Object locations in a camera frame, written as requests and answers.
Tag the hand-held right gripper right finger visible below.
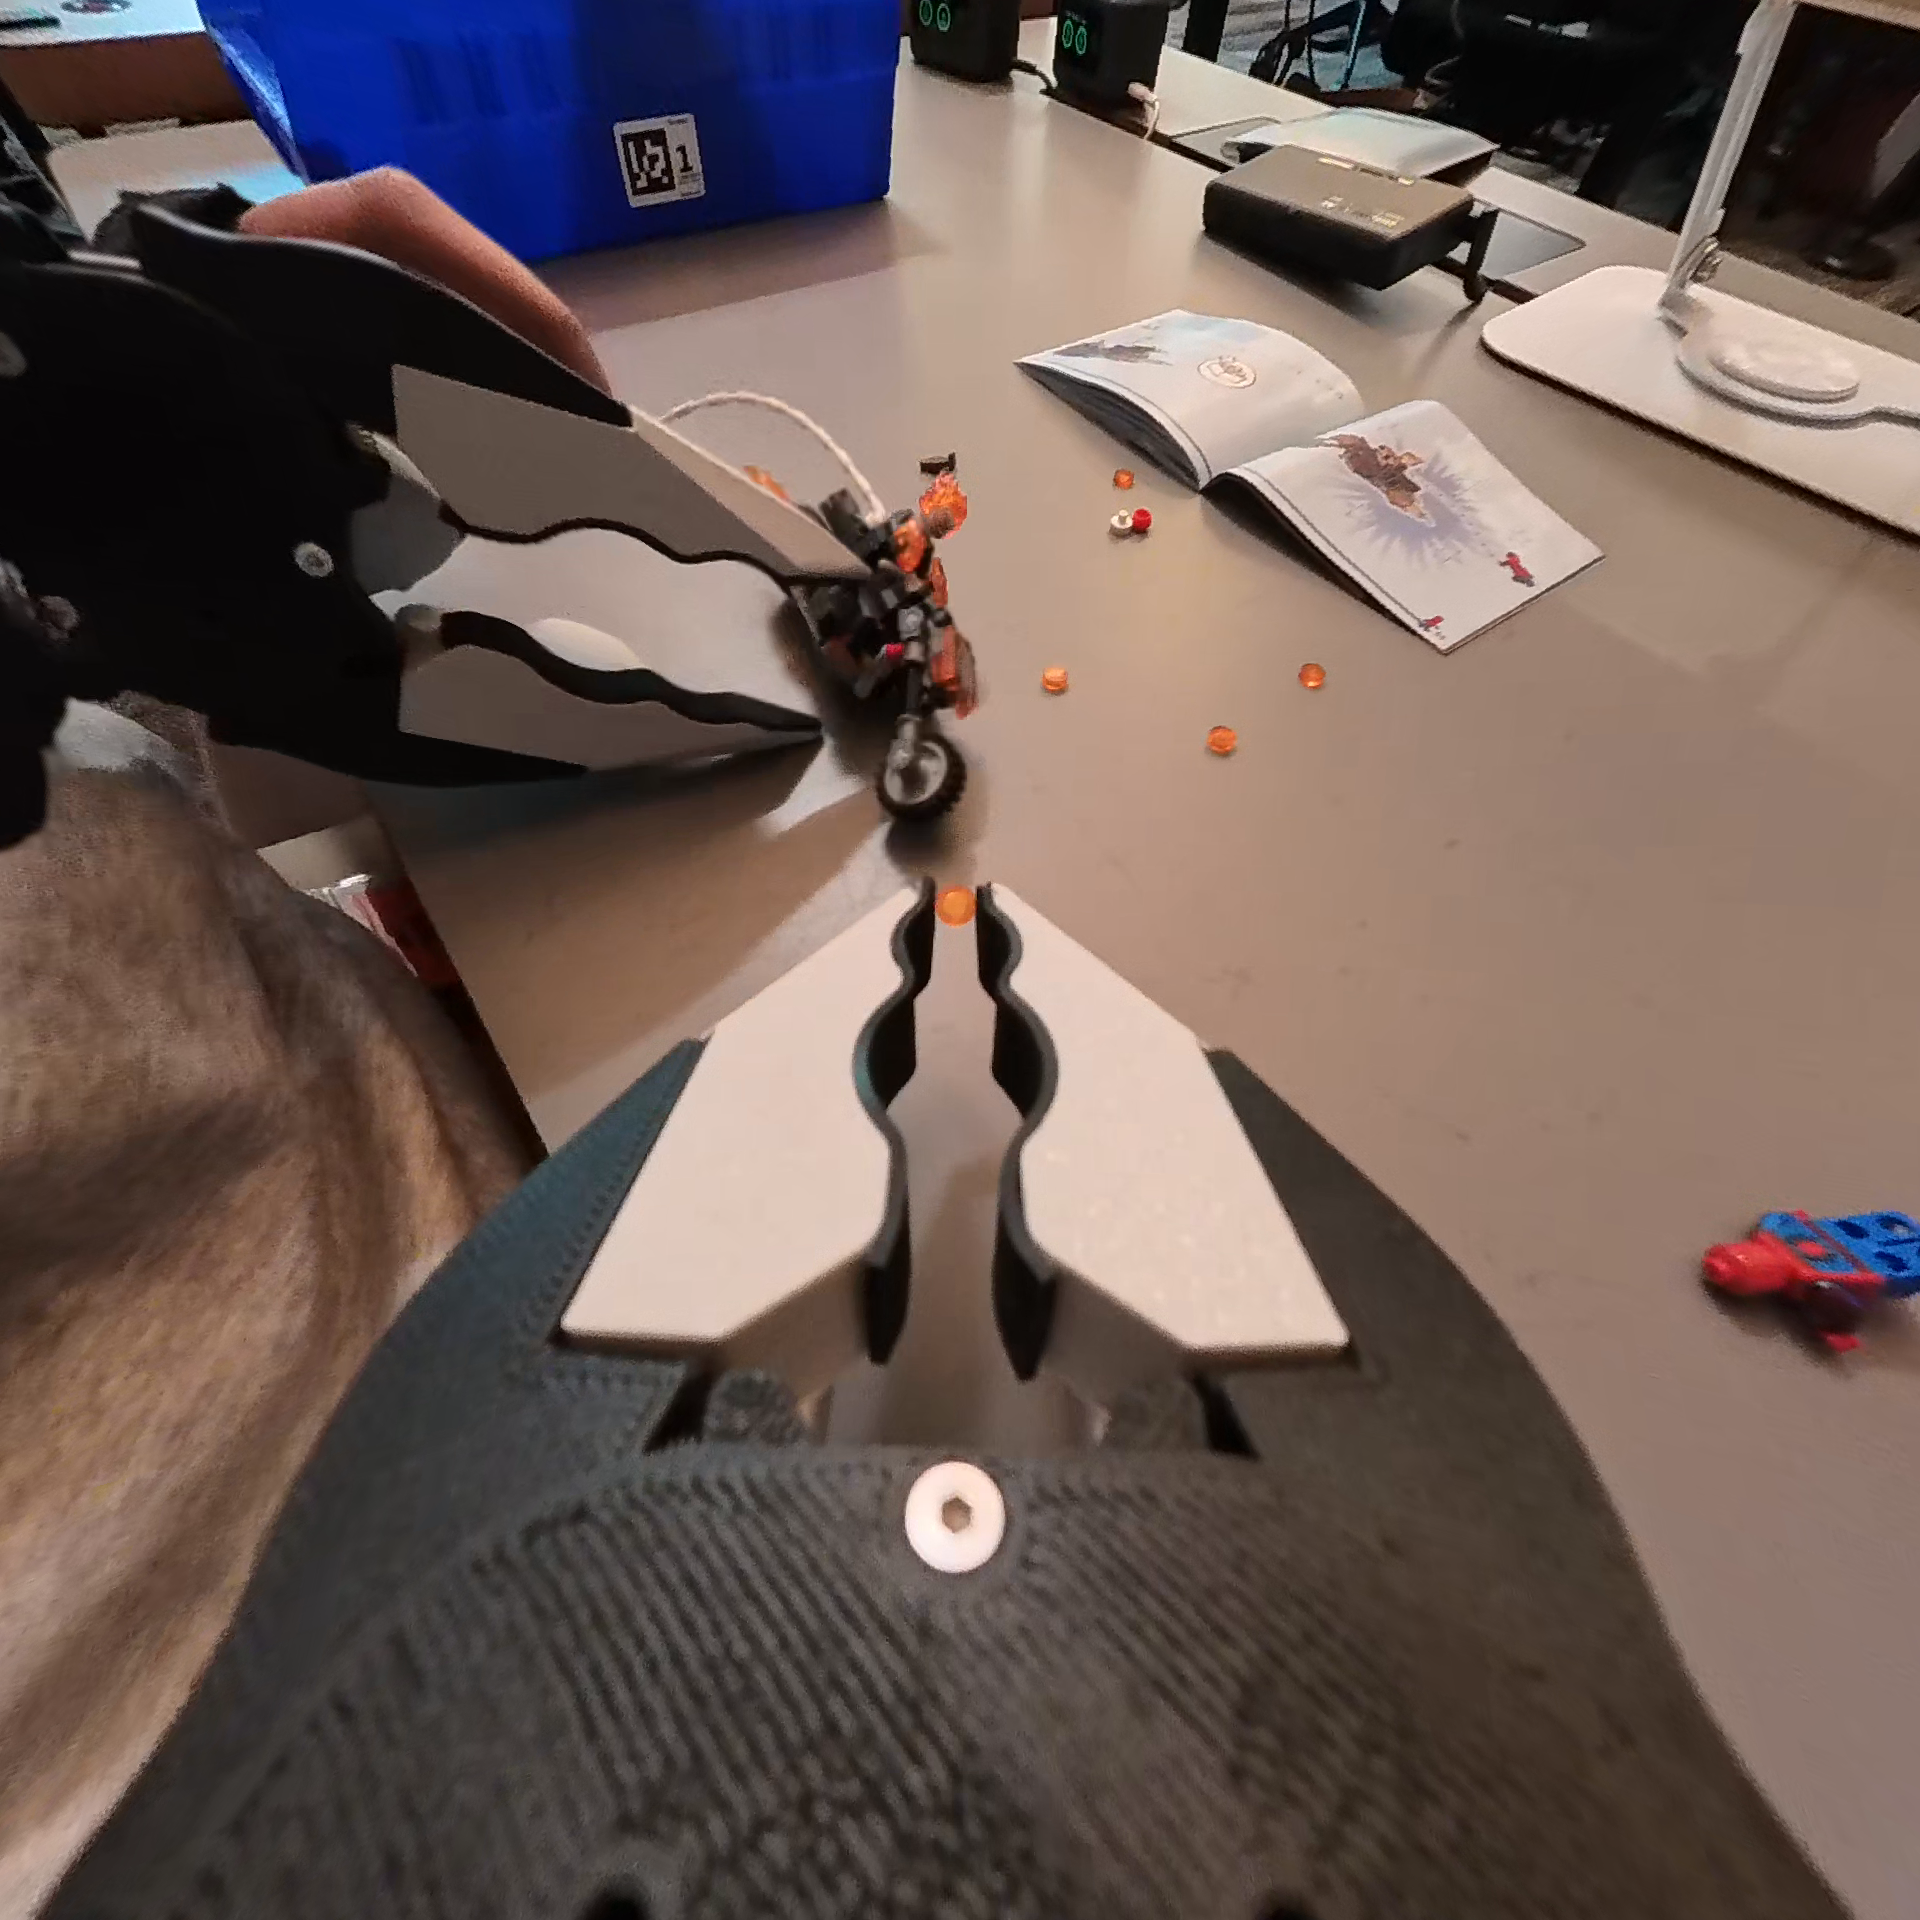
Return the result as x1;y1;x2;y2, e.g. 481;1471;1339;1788
974;883;1353;1420

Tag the blue plastic bin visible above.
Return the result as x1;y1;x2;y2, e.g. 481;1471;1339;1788
195;0;906;265

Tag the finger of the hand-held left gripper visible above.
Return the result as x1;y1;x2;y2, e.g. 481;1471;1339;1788
392;366;882;584
396;604;827;773

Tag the red blue lego minifigure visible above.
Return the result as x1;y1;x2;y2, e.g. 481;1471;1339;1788
1698;1206;1920;1355

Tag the black charger green display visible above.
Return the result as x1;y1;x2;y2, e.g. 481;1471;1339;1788
1047;0;1176;109
905;0;1034;85

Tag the black box device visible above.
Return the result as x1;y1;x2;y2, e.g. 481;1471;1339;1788
1200;141;1507;297

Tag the silver flat device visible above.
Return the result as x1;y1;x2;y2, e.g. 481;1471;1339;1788
1170;101;1502;179

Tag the lego instruction booklet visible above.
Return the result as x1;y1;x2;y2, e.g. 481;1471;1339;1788
1015;305;1608;656

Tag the lego motorcycle model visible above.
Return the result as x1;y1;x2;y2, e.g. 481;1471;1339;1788
657;386;989;824

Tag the person's left hand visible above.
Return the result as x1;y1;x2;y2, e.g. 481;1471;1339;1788
236;163;613;399

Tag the red white packet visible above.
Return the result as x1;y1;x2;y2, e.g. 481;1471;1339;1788
301;870;465;996

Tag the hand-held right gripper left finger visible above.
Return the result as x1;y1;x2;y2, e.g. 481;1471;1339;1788
559;883;940;1412

